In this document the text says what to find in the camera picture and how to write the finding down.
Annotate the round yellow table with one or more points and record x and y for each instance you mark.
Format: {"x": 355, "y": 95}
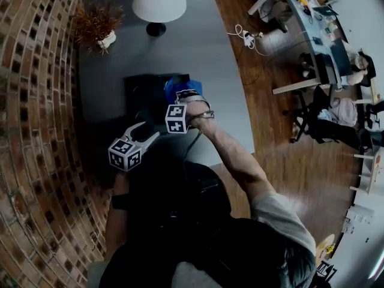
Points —
{"x": 324, "y": 246}

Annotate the person's black vest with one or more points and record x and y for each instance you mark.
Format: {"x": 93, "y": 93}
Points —
{"x": 168, "y": 190}

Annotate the black office chair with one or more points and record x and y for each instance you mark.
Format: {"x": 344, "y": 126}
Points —
{"x": 375, "y": 109}
{"x": 319, "y": 97}

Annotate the open laptop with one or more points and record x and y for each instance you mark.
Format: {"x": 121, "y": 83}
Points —
{"x": 325, "y": 10}

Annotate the black box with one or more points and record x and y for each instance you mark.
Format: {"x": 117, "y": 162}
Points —
{"x": 144, "y": 94}

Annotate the dark computer monitor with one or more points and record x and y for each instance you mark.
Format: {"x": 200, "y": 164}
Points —
{"x": 342, "y": 58}

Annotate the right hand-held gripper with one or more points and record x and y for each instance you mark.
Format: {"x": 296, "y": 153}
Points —
{"x": 177, "y": 121}

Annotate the person's left forearm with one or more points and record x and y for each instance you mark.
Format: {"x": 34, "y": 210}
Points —
{"x": 115, "y": 232}

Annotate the person's right forearm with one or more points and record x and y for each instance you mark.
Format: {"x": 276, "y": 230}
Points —
{"x": 234, "y": 160}

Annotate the person's right hand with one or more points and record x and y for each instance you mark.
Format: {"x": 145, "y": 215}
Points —
{"x": 196, "y": 109}

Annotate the black wrist watch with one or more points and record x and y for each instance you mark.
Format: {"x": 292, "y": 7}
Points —
{"x": 121, "y": 202}

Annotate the person's grey t-shirt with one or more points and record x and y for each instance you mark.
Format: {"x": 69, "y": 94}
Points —
{"x": 282, "y": 217}

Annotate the blue cloth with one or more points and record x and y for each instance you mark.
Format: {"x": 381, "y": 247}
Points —
{"x": 180, "y": 87}

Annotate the pink backpack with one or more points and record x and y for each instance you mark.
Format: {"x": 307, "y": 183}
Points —
{"x": 345, "y": 112}

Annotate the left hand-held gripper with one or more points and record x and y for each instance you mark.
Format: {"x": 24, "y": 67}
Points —
{"x": 123, "y": 154}

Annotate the long light office desk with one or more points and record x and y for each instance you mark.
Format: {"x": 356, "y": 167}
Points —
{"x": 309, "y": 31}

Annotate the small wooden table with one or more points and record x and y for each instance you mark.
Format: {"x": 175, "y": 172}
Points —
{"x": 375, "y": 172}

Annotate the dried plant in white vase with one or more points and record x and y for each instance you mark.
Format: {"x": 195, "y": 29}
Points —
{"x": 96, "y": 25}

